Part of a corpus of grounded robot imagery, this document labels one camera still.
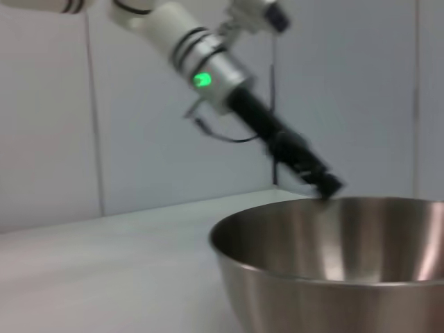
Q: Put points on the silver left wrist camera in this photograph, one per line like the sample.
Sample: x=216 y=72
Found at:
x=256 y=14

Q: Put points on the stainless steel mixing bowl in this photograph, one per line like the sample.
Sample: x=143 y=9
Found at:
x=312 y=305

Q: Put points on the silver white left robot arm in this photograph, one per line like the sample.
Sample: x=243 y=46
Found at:
x=180 y=34

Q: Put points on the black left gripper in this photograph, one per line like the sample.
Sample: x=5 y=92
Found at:
x=274 y=132

